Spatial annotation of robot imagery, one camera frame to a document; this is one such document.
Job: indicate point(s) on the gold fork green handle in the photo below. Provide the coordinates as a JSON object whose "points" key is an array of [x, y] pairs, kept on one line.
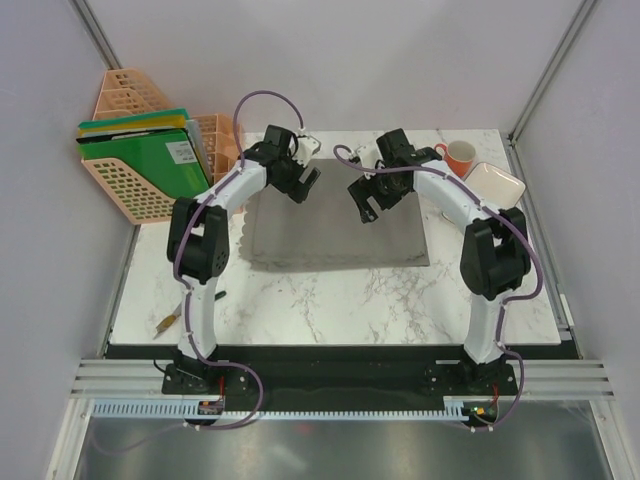
{"points": [[168, 321]]}

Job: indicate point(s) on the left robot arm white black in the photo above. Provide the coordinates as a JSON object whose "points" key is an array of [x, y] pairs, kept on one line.
{"points": [[198, 246]]}

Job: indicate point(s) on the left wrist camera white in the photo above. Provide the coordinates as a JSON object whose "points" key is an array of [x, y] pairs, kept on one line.
{"points": [[305, 148]]}

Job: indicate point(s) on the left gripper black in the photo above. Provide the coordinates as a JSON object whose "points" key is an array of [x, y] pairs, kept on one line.
{"points": [[296, 190]]}

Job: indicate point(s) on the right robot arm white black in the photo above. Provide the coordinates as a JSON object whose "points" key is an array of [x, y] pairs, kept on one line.
{"points": [[495, 256]]}

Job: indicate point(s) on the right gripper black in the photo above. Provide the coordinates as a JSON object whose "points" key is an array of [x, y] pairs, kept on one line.
{"points": [[363, 189]]}

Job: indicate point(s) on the aluminium frame post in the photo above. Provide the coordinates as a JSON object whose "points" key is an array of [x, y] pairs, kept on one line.
{"points": [[93, 28], [569, 38]]}

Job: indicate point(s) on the white rectangular plate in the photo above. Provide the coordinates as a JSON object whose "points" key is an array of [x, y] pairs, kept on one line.
{"points": [[495, 185]]}

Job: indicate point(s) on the white cable duct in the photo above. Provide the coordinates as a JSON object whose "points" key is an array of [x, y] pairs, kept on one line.
{"points": [[200, 409]]}

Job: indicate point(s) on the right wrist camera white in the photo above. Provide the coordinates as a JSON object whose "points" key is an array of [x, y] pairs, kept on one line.
{"points": [[366, 156]]}

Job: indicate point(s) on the aluminium rail profile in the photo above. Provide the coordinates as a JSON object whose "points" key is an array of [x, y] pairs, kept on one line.
{"points": [[542, 379]]}

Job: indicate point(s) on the right aluminium frame post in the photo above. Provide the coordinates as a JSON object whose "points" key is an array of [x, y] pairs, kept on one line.
{"points": [[569, 38]]}

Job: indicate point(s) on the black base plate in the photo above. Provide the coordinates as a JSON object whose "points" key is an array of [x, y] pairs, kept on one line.
{"points": [[342, 376]]}

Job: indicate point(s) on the left aluminium frame post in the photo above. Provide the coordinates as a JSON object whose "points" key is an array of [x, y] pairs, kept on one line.
{"points": [[93, 28]]}

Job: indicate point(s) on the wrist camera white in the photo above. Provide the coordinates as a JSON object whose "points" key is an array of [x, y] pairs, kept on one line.
{"points": [[305, 148], [366, 156]]}

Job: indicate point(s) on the orange mug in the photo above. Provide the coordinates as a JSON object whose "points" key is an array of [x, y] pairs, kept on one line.
{"points": [[459, 155]]}

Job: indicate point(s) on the yellow folder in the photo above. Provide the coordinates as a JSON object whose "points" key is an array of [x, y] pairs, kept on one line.
{"points": [[176, 118]]}

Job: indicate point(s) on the green folder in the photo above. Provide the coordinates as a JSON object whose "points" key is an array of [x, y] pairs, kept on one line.
{"points": [[163, 157]]}

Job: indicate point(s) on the peach file organizer rack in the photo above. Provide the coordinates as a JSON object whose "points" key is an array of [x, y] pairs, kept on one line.
{"points": [[215, 138]]}

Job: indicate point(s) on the grey placemat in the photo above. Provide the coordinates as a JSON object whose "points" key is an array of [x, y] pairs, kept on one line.
{"points": [[325, 232]]}

